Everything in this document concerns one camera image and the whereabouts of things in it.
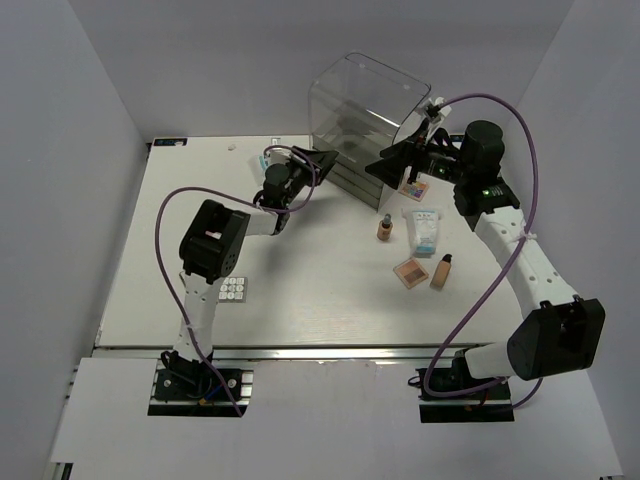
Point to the colorful eyeshadow palette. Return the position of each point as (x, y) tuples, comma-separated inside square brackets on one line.
[(415, 191)]

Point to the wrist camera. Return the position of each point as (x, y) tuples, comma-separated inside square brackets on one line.
[(277, 155), (435, 111)]

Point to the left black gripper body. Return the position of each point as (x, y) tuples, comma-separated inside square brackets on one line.
[(299, 178)]

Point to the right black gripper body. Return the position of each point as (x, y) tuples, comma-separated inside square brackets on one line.
[(437, 161)]

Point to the white blue tube pouch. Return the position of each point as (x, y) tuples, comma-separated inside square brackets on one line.
[(422, 230)]

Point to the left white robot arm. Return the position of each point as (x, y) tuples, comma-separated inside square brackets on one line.
[(211, 247)]

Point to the silver nine-pan palette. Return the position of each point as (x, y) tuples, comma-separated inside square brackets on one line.
[(233, 290)]

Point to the pink eyeshadow palette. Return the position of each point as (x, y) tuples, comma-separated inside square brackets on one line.
[(411, 273)]

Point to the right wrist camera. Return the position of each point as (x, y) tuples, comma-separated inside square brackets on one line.
[(435, 111)]

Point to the aluminium front rail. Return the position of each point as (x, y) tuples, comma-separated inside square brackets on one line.
[(319, 353)]

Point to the left blue table label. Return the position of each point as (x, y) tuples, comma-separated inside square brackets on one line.
[(169, 142)]

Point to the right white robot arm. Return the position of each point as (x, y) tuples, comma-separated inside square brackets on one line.
[(560, 331)]

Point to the beige foundation bottle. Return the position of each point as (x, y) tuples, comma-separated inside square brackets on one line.
[(441, 272)]

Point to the clear acrylic makeup organizer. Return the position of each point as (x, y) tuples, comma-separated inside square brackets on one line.
[(359, 106)]

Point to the white cotton pad pack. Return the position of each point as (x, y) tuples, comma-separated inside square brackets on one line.
[(258, 165)]

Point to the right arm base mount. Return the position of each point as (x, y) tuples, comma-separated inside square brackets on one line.
[(492, 405)]

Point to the small foundation bottle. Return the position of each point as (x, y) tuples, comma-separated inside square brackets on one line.
[(384, 228)]

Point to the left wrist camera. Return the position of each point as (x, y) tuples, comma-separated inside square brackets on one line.
[(277, 155)]

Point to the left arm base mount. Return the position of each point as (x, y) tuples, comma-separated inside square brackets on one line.
[(190, 389)]

